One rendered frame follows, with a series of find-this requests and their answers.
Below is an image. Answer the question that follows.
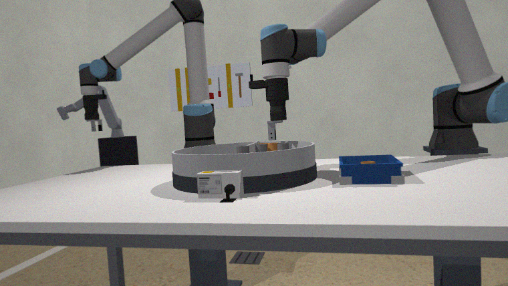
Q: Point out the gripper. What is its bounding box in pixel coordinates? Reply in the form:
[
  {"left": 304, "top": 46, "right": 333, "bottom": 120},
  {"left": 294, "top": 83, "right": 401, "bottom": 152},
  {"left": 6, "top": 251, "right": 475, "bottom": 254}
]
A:
[
  {"left": 84, "top": 94, "right": 106, "bottom": 122},
  {"left": 265, "top": 78, "right": 291, "bottom": 143}
]

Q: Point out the grey turntable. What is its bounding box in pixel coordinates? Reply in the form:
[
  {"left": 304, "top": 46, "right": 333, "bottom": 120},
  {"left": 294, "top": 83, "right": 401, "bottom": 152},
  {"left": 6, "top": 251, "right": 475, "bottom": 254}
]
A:
[{"left": 171, "top": 138, "right": 319, "bottom": 195}]

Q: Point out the blue crate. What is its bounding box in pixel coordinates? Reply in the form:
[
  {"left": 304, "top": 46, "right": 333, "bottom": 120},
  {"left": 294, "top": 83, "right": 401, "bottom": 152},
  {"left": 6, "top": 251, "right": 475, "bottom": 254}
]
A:
[{"left": 339, "top": 154, "right": 404, "bottom": 184}]

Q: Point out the jointed stand on black box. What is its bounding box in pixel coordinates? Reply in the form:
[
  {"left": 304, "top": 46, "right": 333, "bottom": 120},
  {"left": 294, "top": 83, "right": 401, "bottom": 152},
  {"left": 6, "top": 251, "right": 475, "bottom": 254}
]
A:
[{"left": 57, "top": 82, "right": 141, "bottom": 167}]

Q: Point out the white control box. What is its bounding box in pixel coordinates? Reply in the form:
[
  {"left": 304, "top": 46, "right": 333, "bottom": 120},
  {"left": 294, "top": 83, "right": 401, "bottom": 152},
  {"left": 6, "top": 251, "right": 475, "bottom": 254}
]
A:
[{"left": 196, "top": 169, "right": 245, "bottom": 202}]

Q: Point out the dark floor grate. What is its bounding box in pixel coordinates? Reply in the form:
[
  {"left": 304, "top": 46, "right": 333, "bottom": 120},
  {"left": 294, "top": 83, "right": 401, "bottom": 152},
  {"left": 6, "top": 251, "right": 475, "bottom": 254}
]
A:
[{"left": 229, "top": 251, "right": 265, "bottom": 265}]

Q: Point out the white wall board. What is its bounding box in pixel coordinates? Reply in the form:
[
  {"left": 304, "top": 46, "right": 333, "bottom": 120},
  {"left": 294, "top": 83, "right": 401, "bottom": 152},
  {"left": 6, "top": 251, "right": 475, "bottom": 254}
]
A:
[{"left": 174, "top": 61, "right": 253, "bottom": 110}]

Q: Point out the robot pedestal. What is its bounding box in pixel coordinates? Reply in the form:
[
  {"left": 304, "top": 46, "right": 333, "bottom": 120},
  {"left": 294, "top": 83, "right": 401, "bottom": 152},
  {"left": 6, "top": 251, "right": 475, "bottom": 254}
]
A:
[{"left": 188, "top": 249, "right": 229, "bottom": 286}]

